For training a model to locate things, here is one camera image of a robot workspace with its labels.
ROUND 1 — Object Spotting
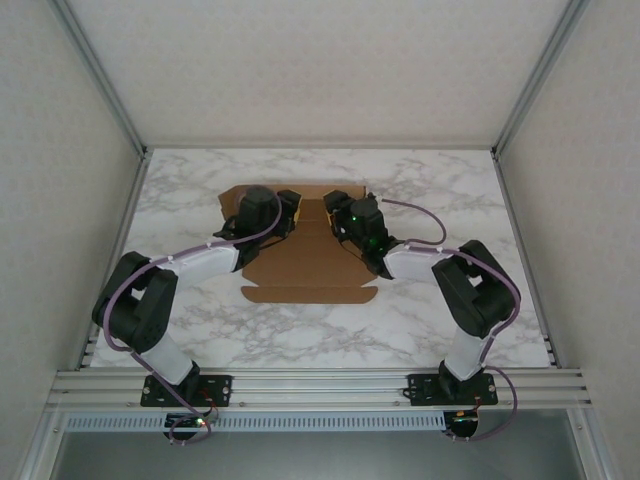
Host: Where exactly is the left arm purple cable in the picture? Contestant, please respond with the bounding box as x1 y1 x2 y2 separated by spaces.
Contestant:
104 184 284 446

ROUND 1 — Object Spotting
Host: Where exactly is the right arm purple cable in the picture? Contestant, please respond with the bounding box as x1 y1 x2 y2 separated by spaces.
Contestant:
382 197 524 444

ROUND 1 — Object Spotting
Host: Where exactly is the lower aluminium frame post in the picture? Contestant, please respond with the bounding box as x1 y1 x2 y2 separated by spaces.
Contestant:
14 409 66 480
564 407 611 480

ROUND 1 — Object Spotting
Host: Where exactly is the aluminium frame post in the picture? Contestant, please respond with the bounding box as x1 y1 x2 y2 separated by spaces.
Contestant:
490 0 594 157
14 409 66 480
47 0 149 156
564 407 611 480

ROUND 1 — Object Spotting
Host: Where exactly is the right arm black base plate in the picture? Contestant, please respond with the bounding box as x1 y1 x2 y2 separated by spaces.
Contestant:
407 372 501 407

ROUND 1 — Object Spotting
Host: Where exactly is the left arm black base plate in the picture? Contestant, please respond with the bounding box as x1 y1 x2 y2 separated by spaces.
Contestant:
139 373 235 409

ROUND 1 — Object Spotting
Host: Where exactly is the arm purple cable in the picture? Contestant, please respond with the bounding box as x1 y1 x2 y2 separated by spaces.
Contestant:
104 184 284 446
382 197 524 444

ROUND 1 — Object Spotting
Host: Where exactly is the aluminium mounting beam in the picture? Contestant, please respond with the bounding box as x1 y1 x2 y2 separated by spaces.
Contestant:
47 367 594 414

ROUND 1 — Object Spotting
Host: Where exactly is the slotted grey cable duct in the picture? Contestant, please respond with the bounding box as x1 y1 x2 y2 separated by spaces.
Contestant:
64 410 449 434

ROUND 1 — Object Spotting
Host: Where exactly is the brown cardboard box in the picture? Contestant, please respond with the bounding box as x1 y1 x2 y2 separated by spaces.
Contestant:
217 183 379 305

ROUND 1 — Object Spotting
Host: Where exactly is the aluminium table side rail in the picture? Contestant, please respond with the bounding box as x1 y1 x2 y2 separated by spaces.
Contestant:
74 149 152 372
492 149 559 370

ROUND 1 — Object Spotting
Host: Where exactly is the aluminium frame cross rail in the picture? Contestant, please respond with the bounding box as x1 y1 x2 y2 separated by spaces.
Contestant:
143 143 497 151

